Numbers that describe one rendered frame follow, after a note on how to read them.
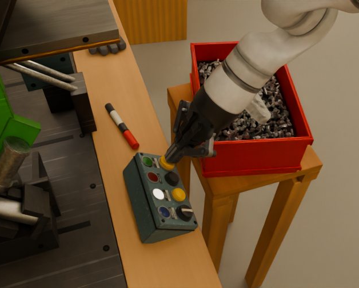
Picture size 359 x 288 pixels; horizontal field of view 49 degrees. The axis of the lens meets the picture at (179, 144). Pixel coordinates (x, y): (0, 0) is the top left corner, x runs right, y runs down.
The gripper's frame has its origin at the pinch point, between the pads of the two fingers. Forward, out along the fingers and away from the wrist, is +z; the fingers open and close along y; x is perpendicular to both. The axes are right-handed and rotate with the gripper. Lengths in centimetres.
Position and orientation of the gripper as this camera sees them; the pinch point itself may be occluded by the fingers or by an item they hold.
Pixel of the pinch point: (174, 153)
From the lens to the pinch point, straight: 69.7
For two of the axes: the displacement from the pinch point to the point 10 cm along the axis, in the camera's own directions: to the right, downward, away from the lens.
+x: 7.8, 1.6, 6.0
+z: -5.5, 6.5, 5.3
